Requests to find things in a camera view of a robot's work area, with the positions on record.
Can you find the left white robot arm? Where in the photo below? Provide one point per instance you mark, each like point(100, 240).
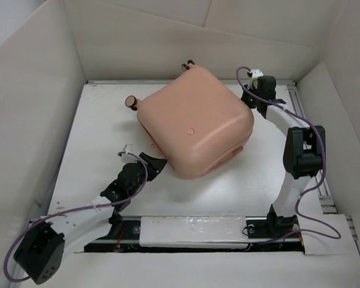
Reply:
point(40, 248)

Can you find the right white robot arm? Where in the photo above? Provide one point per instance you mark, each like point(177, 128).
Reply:
point(302, 157)

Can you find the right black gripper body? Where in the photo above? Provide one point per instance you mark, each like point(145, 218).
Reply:
point(249, 99)

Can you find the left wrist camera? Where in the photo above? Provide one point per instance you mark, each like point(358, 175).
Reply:
point(127, 151)

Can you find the aluminium frame rail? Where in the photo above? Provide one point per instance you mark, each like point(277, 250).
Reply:
point(323, 192)

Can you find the pink hard-shell suitcase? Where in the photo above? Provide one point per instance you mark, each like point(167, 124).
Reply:
point(195, 122)

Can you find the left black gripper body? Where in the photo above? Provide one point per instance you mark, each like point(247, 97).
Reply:
point(141, 179)

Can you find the white padded base rail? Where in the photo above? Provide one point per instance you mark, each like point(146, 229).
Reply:
point(193, 232)

